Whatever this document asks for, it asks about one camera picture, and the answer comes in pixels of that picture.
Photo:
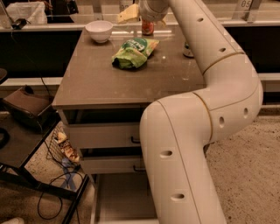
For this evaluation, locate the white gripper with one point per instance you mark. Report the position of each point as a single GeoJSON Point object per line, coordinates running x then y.
{"type": "Point", "coordinates": [151, 10]}

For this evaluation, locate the green rice chip bag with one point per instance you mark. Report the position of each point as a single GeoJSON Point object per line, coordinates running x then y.
{"type": "Point", "coordinates": [134, 52]}

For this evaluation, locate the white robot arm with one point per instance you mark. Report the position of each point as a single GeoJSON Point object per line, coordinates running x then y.
{"type": "Point", "coordinates": [174, 130]}

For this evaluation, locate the white plastic bag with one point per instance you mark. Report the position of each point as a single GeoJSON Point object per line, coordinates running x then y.
{"type": "Point", "coordinates": [33, 12]}

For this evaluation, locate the grey drawer cabinet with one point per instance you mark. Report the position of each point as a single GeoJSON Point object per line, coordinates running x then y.
{"type": "Point", "coordinates": [94, 91]}

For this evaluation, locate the snack bag in basket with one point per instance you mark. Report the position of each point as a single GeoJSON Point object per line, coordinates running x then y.
{"type": "Point", "coordinates": [66, 148]}

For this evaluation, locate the open bottom drawer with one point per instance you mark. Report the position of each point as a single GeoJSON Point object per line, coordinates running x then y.
{"type": "Point", "coordinates": [123, 198]}

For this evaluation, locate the white number sign 07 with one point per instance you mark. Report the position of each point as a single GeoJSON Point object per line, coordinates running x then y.
{"type": "Point", "coordinates": [124, 4]}

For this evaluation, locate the orange soda can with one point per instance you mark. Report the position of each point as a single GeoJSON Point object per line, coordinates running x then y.
{"type": "Point", "coordinates": [147, 27]}

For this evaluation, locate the white ceramic bowl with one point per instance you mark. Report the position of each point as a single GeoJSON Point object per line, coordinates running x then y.
{"type": "Point", "coordinates": [99, 30]}

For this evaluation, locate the white green soda can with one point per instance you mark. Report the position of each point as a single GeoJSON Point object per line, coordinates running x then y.
{"type": "Point", "coordinates": [187, 51]}

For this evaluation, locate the white number sign 05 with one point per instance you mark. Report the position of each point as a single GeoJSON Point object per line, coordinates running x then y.
{"type": "Point", "coordinates": [242, 9]}

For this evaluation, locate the black power adapter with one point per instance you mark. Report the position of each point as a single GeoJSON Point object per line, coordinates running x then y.
{"type": "Point", "coordinates": [19, 24]}

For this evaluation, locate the black side table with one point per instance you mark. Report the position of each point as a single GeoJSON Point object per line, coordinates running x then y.
{"type": "Point", "coordinates": [18, 146]}

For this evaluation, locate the top drawer with black handle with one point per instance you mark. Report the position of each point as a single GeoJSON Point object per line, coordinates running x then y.
{"type": "Point", "coordinates": [103, 135]}

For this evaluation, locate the drawer with black handle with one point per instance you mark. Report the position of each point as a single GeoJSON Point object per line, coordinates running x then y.
{"type": "Point", "coordinates": [117, 164]}
{"type": "Point", "coordinates": [103, 135]}

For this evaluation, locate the middle drawer with black handle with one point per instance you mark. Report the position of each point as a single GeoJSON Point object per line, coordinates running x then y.
{"type": "Point", "coordinates": [117, 164]}

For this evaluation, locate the wire mesh basket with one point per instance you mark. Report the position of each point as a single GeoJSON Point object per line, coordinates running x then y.
{"type": "Point", "coordinates": [54, 151]}

